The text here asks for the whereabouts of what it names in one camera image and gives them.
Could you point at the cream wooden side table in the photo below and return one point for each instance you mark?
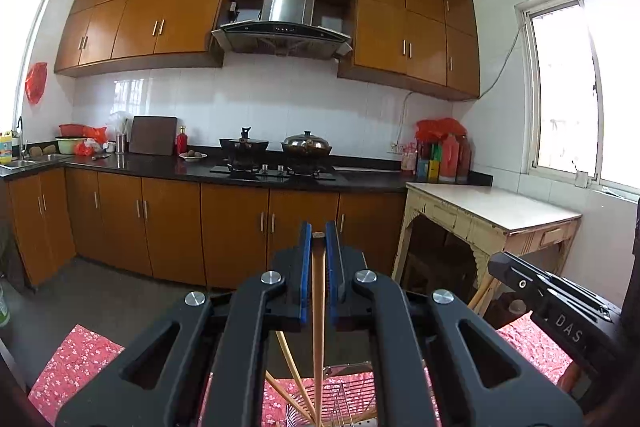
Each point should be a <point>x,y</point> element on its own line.
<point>490,207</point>

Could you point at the red basin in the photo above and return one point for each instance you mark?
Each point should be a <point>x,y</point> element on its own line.
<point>72,130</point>

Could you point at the pot with steel lid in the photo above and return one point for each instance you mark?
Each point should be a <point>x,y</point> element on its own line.
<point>306,144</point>

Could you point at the black gas stove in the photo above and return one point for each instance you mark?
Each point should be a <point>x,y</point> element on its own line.
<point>272,172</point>

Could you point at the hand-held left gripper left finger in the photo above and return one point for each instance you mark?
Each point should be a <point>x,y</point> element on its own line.
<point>305,277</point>

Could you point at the sink faucet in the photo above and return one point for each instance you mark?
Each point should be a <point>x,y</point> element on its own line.
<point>21,142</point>

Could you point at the wooden upper wall cabinets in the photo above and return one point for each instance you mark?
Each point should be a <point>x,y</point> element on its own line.
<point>150,22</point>

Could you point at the dark wooden cutting board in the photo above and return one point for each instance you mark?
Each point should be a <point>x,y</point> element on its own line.
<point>152,136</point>

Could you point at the red floral tablecloth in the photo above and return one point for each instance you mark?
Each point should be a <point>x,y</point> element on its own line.
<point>75,367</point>

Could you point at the dark red thermos flask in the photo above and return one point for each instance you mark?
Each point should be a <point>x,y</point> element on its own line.
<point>465,159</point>

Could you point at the pink bottle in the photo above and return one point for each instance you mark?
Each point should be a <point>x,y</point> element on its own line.
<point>409,157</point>

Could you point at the plate of fruit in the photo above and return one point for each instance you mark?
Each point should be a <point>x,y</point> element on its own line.
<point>193,156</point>

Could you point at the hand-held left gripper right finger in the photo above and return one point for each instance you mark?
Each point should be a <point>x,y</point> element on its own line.
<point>334,277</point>

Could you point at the yellow detergent bottle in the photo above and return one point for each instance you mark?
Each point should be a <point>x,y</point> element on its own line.
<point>5,149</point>

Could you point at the green basin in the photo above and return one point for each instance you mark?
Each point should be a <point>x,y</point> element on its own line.
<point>67,145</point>

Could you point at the white cup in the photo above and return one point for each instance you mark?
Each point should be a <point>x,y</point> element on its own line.
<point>581,177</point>

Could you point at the white plastic bag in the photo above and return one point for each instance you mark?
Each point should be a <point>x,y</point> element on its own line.
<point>119,122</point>

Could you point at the black kitchen countertop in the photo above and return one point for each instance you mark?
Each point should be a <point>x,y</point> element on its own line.
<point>150,168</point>

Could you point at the wall socket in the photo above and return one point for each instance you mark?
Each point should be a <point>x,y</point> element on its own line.
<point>395,147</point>

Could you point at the steel cup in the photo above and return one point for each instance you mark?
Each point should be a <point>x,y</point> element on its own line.
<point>121,143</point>

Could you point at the steel range hood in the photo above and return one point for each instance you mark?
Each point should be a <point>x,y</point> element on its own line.
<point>287,4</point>

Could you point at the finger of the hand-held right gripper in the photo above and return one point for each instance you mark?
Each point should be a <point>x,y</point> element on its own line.
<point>530,284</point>

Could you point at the red glass bottle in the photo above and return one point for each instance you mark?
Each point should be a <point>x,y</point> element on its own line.
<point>182,143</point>

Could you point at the white frame sliding window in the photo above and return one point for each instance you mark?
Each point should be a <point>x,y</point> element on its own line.
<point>565,92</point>

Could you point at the black wok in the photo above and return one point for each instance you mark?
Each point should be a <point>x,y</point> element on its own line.
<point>243,149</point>

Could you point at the red plastic bag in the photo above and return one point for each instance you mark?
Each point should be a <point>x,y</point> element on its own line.
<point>36,82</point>
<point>440,128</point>
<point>95,137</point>

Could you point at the aluminium frame window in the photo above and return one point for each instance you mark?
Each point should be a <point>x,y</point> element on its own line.
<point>25,47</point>

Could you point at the wooden base cabinets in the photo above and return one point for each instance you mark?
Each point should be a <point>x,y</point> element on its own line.
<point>170,227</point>

